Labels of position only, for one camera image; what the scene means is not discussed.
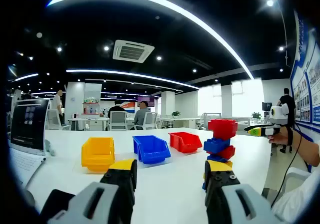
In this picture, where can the red display shelf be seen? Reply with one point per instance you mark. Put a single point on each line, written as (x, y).
(91, 108)

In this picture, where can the ceiling air conditioner vent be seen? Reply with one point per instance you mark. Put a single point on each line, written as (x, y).
(132, 51)

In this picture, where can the white office desk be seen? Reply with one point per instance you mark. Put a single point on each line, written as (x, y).
(180, 120)
(87, 120)

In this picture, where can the small grey object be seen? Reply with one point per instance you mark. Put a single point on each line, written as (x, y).
(50, 148)

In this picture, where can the blue plastic bin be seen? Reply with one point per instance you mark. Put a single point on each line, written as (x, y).
(151, 149)

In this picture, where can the blue toy block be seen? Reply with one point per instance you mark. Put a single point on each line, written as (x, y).
(215, 145)
(216, 158)
(204, 184)

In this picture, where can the wall screen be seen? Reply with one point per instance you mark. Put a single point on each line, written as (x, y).
(147, 101)

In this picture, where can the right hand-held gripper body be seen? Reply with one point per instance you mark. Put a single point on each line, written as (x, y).
(281, 114)

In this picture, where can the yellow plastic bin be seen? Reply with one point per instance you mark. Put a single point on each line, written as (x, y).
(97, 154)

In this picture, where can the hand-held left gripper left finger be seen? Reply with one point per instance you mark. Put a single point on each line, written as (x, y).
(115, 179)

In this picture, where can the small red toy block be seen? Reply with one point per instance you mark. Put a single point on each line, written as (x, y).
(228, 152)

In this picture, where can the red plastic bin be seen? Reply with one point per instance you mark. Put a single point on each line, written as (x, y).
(185, 141)

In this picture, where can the long ceiling light strip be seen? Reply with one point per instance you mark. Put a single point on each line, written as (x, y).
(130, 74)
(175, 10)

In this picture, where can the white chair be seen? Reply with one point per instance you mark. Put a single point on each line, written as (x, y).
(297, 172)

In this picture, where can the blue and white wall poster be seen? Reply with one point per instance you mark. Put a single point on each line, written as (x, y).
(306, 89)

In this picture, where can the white laptop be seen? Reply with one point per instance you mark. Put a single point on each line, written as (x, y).
(28, 124)

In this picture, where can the large red toy block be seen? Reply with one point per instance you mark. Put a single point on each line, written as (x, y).
(222, 129)

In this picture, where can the person's right hand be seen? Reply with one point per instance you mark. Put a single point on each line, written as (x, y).
(282, 137)

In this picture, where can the black monitor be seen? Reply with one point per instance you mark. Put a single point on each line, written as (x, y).
(266, 106)

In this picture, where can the person in white shirt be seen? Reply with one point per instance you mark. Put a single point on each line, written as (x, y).
(300, 201)

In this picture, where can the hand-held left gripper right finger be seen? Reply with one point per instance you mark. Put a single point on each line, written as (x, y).
(222, 179)

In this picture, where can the potted plant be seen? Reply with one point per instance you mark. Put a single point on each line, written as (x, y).
(256, 115)
(176, 113)

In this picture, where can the grey mesh office chair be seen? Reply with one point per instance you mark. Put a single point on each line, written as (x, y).
(53, 120)
(148, 121)
(118, 120)

